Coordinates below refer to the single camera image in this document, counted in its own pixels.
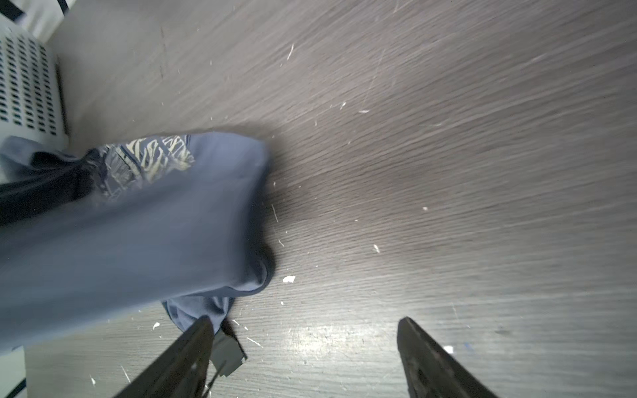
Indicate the white plastic laundry basket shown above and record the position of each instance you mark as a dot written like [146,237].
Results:
[31,100]

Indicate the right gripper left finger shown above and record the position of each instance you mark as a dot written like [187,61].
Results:
[181,370]

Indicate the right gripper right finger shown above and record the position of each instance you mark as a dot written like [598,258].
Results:
[430,370]

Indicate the blue grey tank top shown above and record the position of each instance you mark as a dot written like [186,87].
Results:
[169,219]

